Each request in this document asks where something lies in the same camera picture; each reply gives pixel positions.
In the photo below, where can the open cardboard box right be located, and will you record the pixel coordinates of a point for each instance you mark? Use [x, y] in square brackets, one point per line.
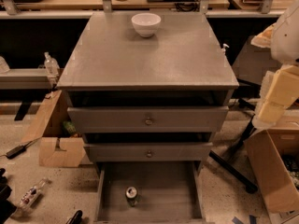
[264, 149]

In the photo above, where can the brass top drawer knob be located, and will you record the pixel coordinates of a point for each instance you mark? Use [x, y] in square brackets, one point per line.
[148, 121]

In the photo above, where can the grey drawer cabinet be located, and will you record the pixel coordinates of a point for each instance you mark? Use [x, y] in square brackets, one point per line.
[181, 65]

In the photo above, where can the clear bottle on shelf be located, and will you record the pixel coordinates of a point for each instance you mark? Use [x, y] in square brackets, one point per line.
[51, 65]

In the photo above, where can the brass middle drawer knob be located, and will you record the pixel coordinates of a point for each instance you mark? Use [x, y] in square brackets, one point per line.
[149, 154]

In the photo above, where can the white pump dispenser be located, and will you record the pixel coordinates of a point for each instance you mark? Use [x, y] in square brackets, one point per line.
[224, 48]

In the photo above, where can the plastic bottle on floor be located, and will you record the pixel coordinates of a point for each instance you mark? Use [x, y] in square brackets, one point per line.
[32, 194]

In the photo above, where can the grey low shelf left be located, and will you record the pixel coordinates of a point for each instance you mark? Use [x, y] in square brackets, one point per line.
[23, 79]

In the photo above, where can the grey top drawer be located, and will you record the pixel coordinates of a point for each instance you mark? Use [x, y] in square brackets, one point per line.
[205, 119]

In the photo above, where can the grey middle drawer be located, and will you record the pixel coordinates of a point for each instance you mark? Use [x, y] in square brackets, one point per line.
[137, 151]

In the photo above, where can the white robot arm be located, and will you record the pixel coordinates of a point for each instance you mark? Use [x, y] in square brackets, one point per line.
[282, 38]

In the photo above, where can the grey open bottom drawer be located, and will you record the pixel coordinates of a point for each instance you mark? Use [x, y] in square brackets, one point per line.
[167, 193]

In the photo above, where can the cardboard box left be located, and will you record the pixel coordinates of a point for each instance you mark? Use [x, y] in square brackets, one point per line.
[55, 150]

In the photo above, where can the green soda can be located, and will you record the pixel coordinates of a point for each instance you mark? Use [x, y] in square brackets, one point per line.
[131, 195]

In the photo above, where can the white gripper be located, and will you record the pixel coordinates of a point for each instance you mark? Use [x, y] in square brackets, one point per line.
[287, 37]

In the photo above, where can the white ceramic bowl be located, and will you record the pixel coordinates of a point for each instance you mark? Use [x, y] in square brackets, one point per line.
[146, 24]

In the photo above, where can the black power adapter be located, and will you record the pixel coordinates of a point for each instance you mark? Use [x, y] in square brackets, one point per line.
[14, 152]

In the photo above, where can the brass drawer knob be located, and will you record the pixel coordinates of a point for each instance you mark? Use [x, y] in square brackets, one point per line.
[148, 121]
[149, 154]

